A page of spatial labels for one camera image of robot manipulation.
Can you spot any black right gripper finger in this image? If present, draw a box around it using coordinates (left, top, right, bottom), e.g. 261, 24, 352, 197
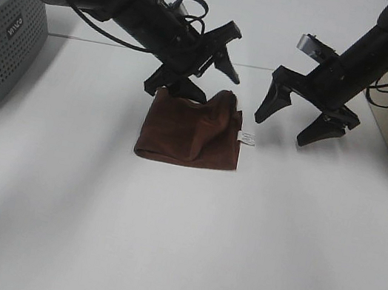
296, 106, 361, 146
254, 66, 311, 124

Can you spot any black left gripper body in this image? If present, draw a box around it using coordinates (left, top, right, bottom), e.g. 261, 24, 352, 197
117, 0, 209, 75

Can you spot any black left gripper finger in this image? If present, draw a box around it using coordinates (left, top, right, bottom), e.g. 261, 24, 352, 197
193, 21, 242, 84
144, 64, 207, 104

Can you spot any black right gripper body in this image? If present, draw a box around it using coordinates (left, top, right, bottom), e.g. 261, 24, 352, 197
302, 53, 372, 110

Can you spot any brown towel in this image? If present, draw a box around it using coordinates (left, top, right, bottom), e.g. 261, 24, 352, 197
133, 88, 243, 171

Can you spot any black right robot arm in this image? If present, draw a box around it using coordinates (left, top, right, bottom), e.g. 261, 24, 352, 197
254, 5, 388, 146

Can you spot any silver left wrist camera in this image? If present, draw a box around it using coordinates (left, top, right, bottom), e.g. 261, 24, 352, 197
170, 0, 211, 22

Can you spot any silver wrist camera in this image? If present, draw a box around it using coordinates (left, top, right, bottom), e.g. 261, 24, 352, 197
296, 33, 339, 64
170, 0, 211, 22

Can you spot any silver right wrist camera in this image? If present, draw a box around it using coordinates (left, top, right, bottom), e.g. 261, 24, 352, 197
296, 33, 339, 64

